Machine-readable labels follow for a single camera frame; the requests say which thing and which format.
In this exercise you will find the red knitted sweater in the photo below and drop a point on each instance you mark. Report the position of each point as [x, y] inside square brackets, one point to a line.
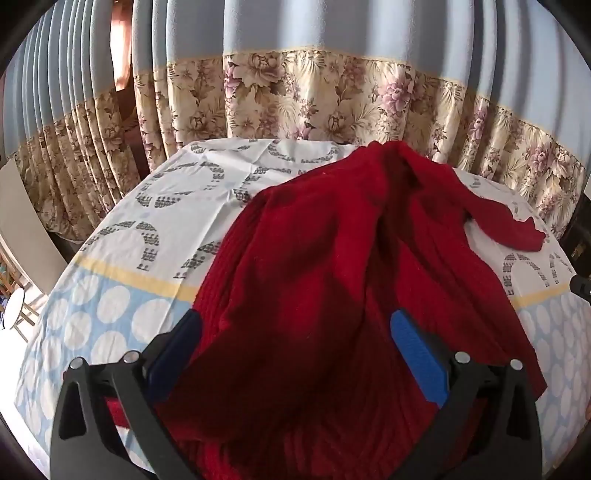
[300, 277]

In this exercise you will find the white board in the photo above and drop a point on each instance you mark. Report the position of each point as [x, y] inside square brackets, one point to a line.
[23, 221]

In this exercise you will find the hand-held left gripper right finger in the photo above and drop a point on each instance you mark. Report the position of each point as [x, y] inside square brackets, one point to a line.
[415, 355]

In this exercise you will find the dotted printed bed sheet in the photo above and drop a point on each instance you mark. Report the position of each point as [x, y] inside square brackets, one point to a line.
[184, 184]

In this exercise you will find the white round stool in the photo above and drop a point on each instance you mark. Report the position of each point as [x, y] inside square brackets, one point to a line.
[14, 309]

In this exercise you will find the blue floral curtain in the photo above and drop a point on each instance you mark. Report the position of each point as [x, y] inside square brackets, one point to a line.
[323, 69]
[69, 92]

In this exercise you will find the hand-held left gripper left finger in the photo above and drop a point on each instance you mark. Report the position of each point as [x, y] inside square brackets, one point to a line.
[178, 350]

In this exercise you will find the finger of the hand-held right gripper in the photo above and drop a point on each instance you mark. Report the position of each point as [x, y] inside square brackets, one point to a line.
[582, 284]

